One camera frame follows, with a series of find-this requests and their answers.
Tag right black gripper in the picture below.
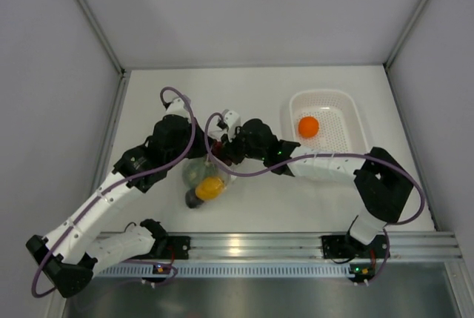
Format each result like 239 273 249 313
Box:
220 126 267 166

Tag fake red grapes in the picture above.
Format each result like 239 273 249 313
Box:
211 140 233 166

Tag fake orange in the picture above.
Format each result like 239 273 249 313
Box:
298 116 320 139

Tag polka dot zip bag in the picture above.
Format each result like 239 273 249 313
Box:
181 155 236 209

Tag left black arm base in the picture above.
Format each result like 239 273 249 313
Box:
132 235 191 261

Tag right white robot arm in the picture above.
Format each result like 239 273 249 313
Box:
213 119 415 256

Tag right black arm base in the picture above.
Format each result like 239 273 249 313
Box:
321 234 388 260

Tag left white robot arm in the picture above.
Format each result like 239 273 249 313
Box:
26 115 213 298

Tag fake green melon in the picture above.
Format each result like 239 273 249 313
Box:
181 157 218 188

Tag fake yellow lemon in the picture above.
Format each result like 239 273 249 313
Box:
195 177 226 202

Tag fake dark plum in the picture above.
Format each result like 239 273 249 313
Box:
185 188 204 209

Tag white perforated plastic basket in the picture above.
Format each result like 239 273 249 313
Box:
289 89 369 153

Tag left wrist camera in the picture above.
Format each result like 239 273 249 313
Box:
165 97 190 118

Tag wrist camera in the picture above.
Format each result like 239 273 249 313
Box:
165 97 190 118
218 109 241 142

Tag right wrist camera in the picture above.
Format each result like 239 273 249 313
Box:
218 109 241 142

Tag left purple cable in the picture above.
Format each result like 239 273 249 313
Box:
31 87 196 298

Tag purple cable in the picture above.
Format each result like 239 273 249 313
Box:
31 87 196 298
204 112 427 289

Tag left aluminium side rail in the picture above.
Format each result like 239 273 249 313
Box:
85 70 131 202

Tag left aluminium corner post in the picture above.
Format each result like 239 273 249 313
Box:
75 0 125 76

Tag aluminium corner post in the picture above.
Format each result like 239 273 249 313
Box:
75 0 125 76
384 0 432 70

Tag white slotted cable duct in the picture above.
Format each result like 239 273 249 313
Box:
98 262 373 279

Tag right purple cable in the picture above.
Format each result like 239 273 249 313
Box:
204 112 427 289

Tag aluminium front rail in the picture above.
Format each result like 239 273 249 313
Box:
96 231 462 261

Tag right aluminium corner post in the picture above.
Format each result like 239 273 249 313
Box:
384 0 432 70

